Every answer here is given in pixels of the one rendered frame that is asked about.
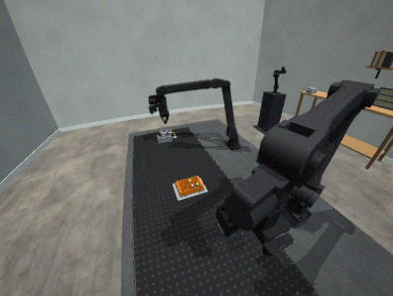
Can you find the orange rectangular rack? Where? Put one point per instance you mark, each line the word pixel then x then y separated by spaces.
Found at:
pixel 185 184

